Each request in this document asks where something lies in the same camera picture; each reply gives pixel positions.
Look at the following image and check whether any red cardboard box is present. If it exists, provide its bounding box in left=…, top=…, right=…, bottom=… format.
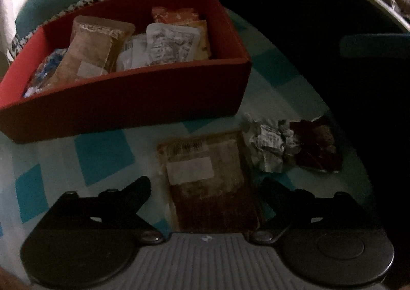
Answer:
left=0, top=0, right=252, bottom=145

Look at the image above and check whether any silver and brown snack packet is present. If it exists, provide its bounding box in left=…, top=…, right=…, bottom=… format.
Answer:
left=245, top=113, right=342, bottom=173

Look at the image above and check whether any blue white checked cloth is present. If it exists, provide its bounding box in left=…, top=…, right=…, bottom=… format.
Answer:
left=0, top=8, right=375, bottom=278

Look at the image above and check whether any brown white label snack packet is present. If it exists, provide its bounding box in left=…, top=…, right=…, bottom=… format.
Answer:
left=157, top=130, right=260, bottom=233

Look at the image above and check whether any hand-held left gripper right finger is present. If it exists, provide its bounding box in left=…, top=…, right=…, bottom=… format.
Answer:
left=250, top=178, right=383, bottom=244

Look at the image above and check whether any clear brown barcode snack pack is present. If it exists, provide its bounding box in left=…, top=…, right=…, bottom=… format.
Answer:
left=48, top=16, right=136, bottom=88

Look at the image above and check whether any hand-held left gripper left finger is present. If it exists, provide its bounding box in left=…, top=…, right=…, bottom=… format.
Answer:
left=32, top=176, right=165, bottom=244

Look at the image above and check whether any yellow snack packet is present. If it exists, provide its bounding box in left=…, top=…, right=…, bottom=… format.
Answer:
left=186, top=20, right=212, bottom=60

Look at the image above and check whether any blue print snack packet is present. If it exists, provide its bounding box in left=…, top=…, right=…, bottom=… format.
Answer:
left=22, top=48, right=69, bottom=98

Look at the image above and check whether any silver printed snack packet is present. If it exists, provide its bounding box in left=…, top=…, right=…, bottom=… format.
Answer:
left=146, top=22, right=197, bottom=68

